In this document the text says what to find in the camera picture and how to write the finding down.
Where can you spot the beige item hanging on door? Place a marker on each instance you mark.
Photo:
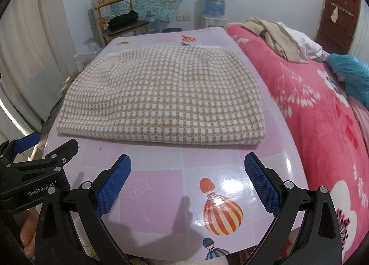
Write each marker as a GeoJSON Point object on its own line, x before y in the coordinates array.
{"type": "Point", "coordinates": [334, 15]}

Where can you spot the brown wooden door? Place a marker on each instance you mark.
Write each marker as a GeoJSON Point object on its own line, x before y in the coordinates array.
{"type": "Point", "coordinates": [337, 14]}

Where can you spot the pink printed tablecloth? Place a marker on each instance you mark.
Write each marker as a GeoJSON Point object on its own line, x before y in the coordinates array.
{"type": "Point", "coordinates": [161, 181]}

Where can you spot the black bag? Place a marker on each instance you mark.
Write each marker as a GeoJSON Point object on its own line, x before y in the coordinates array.
{"type": "Point", "coordinates": [124, 19]}

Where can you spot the beige garment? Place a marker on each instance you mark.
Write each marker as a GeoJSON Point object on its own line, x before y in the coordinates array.
{"type": "Point", "coordinates": [279, 40]}

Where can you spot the teal cloth with pink dots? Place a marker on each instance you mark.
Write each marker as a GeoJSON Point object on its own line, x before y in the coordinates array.
{"type": "Point", "coordinates": [351, 74]}

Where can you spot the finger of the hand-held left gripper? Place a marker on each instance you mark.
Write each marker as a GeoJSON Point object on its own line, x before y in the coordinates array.
{"type": "Point", "coordinates": [67, 151]}
{"type": "Point", "coordinates": [27, 141]}

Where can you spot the white curtain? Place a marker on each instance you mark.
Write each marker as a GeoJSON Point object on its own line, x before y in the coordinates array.
{"type": "Point", "coordinates": [34, 51]}

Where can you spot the white water dispenser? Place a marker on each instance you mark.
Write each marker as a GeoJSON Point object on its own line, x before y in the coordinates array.
{"type": "Point", "coordinates": [213, 22]}

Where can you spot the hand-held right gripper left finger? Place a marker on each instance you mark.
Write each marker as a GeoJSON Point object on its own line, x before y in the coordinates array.
{"type": "Point", "coordinates": [115, 184]}

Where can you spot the white wall socket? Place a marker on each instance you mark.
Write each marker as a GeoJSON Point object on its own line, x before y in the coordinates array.
{"type": "Point", "coordinates": [183, 17]}

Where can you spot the wooden chair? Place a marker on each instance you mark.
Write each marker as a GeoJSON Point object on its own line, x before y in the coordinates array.
{"type": "Point", "coordinates": [126, 27]}

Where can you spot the clear plastic jug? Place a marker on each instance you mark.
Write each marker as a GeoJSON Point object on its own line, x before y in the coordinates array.
{"type": "Point", "coordinates": [152, 22]}

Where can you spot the white plastic bag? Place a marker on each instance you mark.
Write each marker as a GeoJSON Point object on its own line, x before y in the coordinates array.
{"type": "Point", "coordinates": [86, 54]}

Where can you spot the pink floral blanket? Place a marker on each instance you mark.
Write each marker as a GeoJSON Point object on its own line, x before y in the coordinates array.
{"type": "Point", "coordinates": [311, 115]}

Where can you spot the blue water jug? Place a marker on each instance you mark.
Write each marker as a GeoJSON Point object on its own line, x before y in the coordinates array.
{"type": "Point", "coordinates": [215, 1]}

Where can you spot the person's left hand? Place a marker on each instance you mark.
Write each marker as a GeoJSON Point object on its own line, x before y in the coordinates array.
{"type": "Point", "coordinates": [28, 230]}

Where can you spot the white garment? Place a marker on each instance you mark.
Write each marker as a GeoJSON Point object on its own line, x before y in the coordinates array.
{"type": "Point", "coordinates": [308, 44]}

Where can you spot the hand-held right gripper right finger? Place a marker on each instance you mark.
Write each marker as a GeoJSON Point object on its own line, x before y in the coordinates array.
{"type": "Point", "coordinates": [262, 184]}

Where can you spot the beige white checked sweater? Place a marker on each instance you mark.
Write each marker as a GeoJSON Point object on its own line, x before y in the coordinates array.
{"type": "Point", "coordinates": [167, 94]}

